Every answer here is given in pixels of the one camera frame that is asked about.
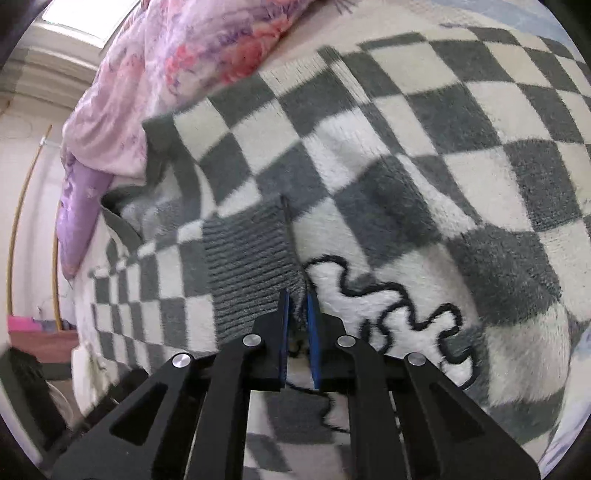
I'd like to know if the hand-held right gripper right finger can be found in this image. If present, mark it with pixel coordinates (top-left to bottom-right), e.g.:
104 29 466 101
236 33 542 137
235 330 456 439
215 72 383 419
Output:
305 291 541 480

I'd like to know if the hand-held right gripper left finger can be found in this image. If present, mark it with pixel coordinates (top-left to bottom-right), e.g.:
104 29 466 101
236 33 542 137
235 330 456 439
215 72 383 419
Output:
53 288 291 480

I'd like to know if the grey white checkered sweater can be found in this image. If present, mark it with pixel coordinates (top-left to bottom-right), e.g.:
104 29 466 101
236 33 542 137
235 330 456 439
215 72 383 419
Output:
74 21 591 480

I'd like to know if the brown wooden cabinet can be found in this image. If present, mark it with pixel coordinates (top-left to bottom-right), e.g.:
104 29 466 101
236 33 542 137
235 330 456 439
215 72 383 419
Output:
8 329 80 366

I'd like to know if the pink box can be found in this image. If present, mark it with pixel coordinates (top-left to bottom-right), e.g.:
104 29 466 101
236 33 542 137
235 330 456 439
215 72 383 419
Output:
6 315 41 333

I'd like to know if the pink purple floral quilt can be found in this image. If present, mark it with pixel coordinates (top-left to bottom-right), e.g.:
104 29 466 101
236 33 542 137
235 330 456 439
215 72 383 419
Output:
55 0 326 280

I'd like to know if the thin yellow curved rod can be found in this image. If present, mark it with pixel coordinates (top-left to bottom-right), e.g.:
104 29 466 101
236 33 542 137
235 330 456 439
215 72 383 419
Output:
6 124 54 325

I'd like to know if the window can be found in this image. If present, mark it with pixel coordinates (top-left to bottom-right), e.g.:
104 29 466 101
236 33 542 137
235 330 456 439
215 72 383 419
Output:
41 0 140 48

